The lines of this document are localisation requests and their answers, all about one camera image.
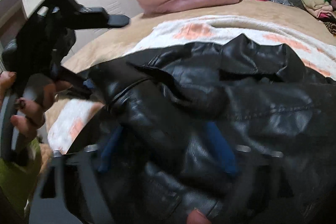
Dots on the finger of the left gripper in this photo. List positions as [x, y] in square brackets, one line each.
[76, 86]
[94, 18]

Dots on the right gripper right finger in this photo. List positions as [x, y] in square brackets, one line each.
[220, 149]

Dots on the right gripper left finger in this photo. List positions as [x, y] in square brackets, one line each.
[107, 149]

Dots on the black leather jacket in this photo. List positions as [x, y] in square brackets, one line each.
[242, 132]

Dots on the green left sleeve forearm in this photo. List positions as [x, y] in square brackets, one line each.
[18, 182]

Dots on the pile of folded clothes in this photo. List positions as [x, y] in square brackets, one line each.
[322, 10]

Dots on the person's left hand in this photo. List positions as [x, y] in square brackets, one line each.
[34, 113]

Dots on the tan bed cover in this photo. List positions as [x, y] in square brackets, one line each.
[255, 63]

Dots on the white and orange blanket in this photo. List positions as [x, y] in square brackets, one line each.
[67, 117]

